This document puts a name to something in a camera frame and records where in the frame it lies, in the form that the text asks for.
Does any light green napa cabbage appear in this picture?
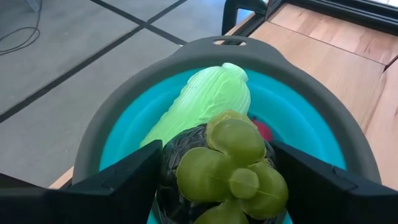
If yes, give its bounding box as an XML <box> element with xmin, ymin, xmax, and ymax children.
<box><xmin>139</xmin><ymin>62</ymin><xmax>252</xmax><ymax>149</ymax></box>

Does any black floor cable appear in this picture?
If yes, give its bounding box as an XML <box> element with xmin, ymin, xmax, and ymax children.
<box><xmin>0</xmin><ymin>0</ymin><xmax>42</xmax><ymax>57</ymax></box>

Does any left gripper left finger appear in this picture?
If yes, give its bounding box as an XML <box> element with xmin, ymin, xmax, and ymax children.
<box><xmin>0</xmin><ymin>139</ymin><xmax>164</xmax><ymax>224</ymax></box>

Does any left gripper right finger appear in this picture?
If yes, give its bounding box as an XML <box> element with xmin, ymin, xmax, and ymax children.
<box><xmin>269</xmin><ymin>140</ymin><xmax>398</xmax><ymax>224</ymax></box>

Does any olive green toy fruit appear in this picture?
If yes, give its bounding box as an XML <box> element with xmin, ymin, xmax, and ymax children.
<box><xmin>155</xmin><ymin>109</ymin><xmax>290</xmax><ymax>224</ymax></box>

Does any blue collapsible bowl grey rim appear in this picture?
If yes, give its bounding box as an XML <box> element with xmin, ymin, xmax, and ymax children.
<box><xmin>72</xmin><ymin>35</ymin><xmax>382</xmax><ymax>224</ymax></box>

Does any small bright red fruit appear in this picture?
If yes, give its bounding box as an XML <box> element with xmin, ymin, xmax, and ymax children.
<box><xmin>251</xmin><ymin>117</ymin><xmax>274</xmax><ymax>143</ymax></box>

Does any black metal table frame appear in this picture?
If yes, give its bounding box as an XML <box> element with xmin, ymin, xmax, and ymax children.
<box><xmin>266</xmin><ymin>0</ymin><xmax>398</xmax><ymax>32</ymax></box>

